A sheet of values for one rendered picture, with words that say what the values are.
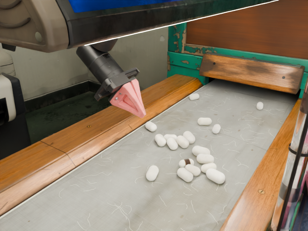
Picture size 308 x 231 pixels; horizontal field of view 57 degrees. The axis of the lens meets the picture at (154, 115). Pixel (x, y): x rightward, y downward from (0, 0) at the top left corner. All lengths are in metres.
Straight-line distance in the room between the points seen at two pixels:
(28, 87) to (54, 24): 2.54
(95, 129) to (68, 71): 2.25
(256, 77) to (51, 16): 0.76
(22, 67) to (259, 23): 2.10
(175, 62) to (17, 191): 0.71
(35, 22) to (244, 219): 0.38
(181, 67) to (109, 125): 0.46
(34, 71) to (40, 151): 2.12
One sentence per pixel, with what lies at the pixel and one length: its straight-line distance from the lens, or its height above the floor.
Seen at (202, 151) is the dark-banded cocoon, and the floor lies 0.76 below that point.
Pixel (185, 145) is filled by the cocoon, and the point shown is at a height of 0.75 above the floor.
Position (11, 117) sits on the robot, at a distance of 1.04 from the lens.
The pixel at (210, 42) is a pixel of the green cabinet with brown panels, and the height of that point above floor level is 0.89.
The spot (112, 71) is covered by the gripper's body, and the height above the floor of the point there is 0.90.
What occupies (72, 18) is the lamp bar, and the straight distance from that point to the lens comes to 0.18.
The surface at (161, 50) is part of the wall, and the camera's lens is 2.29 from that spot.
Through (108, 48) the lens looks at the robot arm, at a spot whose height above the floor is 0.95.
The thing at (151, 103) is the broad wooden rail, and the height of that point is 0.76.
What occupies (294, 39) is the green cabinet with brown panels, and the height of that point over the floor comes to 0.92.
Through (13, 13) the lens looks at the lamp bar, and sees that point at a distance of 0.20.
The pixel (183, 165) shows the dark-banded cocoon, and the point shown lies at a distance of 0.56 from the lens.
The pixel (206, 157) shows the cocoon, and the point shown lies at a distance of 0.58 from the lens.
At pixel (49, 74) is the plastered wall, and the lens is 2.79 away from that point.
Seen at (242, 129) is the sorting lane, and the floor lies 0.74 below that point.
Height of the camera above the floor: 1.08
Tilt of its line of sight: 26 degrees down
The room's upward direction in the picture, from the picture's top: straight up
